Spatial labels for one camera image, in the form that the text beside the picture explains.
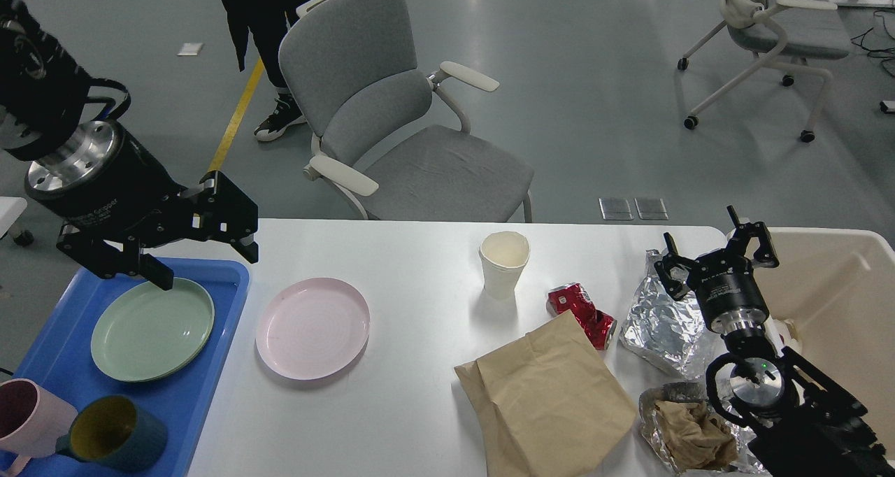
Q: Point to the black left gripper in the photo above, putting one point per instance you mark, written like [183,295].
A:
[110,191]

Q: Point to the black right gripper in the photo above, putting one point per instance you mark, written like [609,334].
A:
[723,280]

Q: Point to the pink plate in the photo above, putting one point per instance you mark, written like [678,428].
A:
[313,329]

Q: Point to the dark teal mug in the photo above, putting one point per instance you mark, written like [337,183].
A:
[115,433]

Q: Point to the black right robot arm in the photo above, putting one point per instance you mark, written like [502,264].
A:
[803,421]

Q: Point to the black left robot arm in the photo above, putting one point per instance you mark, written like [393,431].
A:
[45,89]

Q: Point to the crumpled aluminium foil sheet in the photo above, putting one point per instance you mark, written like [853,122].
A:
[670,335]

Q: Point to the floor outlet plate right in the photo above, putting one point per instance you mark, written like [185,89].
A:
[651,209]

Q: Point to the floor outlet plate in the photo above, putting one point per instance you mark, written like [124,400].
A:
[651,209]
[615,209]

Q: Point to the green plate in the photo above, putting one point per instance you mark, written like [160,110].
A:
[147,334]

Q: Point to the beige plastic bin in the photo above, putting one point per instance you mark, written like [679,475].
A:
[835,287]

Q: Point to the floor outlet plate left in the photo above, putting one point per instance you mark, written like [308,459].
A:
[615,209]

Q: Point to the crushed red can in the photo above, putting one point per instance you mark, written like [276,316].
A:
[598,326]

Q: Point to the blue plastic tray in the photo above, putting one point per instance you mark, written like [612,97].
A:
[59,360]

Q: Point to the foil with brown napkin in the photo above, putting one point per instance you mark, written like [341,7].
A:
[690,438]

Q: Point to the white paper cup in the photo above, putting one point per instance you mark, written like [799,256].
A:
[503,256]

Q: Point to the brown paper bag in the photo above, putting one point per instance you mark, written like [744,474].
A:
[547,404]

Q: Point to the pink mug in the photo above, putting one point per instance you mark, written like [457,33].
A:
[32,420]

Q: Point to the white chair right background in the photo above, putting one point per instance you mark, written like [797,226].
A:
[783,35]

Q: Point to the person in black clothes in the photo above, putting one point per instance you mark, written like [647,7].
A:
[265,22]

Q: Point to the grey office chair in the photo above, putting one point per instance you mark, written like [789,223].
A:
[384,134]

